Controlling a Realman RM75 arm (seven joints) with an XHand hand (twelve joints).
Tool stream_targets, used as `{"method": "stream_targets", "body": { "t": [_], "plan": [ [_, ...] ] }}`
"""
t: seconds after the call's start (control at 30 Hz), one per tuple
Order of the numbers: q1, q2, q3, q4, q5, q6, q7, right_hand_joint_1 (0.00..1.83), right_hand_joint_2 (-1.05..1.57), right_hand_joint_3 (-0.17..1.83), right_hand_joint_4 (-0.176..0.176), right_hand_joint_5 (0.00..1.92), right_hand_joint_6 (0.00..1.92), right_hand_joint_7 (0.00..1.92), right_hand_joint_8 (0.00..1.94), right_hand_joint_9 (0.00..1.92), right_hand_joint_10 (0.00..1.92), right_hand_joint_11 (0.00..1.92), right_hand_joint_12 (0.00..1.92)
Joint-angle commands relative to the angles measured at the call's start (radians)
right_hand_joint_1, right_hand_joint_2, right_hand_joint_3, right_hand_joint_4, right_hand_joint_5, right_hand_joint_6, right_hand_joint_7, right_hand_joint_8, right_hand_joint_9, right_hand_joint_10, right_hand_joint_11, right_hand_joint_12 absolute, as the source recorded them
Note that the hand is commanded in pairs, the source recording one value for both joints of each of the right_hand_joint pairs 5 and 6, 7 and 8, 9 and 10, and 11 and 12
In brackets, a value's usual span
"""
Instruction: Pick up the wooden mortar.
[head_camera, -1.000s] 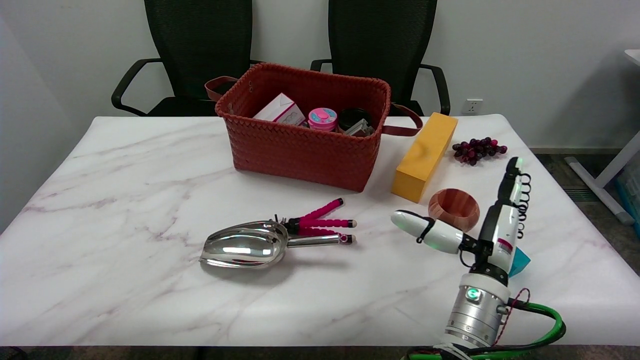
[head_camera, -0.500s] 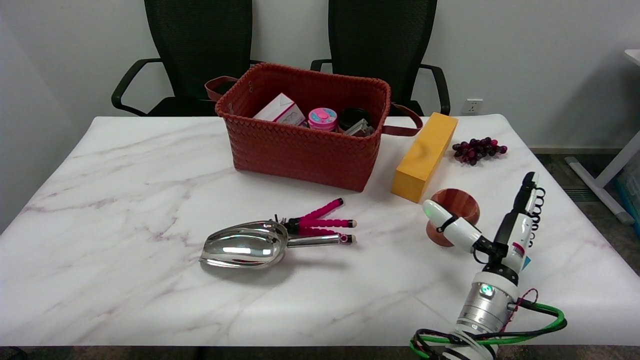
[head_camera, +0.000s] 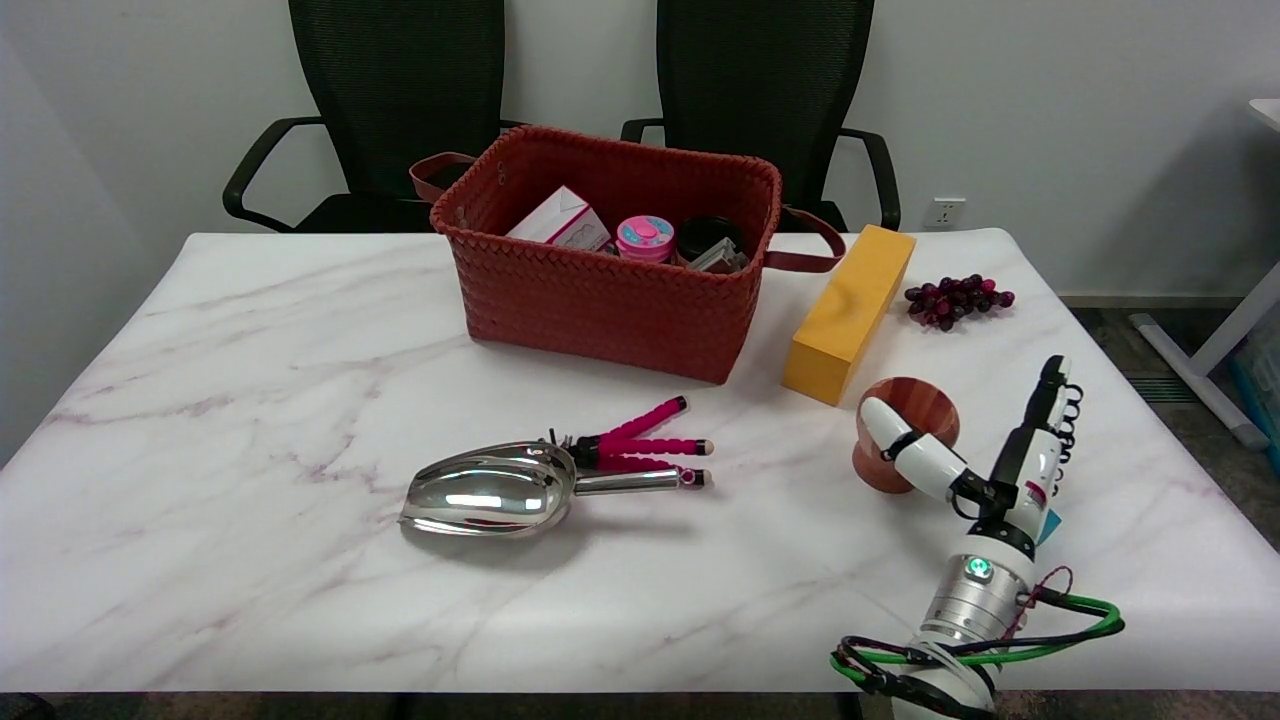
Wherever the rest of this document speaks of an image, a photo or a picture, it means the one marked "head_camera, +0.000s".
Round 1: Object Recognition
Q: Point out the wooden mortar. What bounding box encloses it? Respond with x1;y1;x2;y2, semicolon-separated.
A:
852;377;961;495

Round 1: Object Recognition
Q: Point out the pink round container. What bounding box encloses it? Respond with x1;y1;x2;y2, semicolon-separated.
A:
615;215;676;264

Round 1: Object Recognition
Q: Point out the grey clear packet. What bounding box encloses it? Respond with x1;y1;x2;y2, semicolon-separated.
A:
688;240;751;275

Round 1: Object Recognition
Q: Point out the shiny metal scoop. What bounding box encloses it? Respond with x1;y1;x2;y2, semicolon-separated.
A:
398;442;706;539

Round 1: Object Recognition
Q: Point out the green robot cable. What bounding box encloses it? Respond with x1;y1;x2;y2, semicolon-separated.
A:
830;592;1126;691

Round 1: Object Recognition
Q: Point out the white desk frame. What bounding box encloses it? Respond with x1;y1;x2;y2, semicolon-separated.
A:
1130;98;1280;451

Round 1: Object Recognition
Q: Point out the dark red grape bunch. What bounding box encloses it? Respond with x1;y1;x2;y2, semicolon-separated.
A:
904;275;1016;332

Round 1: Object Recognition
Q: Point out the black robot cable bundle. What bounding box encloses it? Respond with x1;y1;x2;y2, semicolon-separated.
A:
830;590;1126;719

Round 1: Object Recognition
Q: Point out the black round jar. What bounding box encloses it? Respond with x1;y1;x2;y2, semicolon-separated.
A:
676;216;743;266

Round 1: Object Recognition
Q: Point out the red woven basket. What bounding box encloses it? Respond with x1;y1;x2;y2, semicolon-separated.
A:
408;125;849;386

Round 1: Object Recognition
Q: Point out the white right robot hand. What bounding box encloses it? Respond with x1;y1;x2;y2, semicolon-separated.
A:
860;355;1084;552

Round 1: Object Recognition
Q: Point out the white and pink box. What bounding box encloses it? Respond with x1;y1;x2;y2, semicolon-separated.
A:
506;186;612;252

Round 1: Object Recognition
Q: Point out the blue storage bin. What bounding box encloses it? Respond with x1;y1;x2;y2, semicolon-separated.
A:
1230;325;1280;476

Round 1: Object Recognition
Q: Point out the yellow rectangular block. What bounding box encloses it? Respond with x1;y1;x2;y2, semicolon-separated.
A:
782;224;917;407

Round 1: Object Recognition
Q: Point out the black mesh office chair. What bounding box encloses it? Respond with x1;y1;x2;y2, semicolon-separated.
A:
620;0;901;233
222;0;506;233

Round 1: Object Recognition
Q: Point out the pink flexible mini tripod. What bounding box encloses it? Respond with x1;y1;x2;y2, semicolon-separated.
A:
548;396;715;488

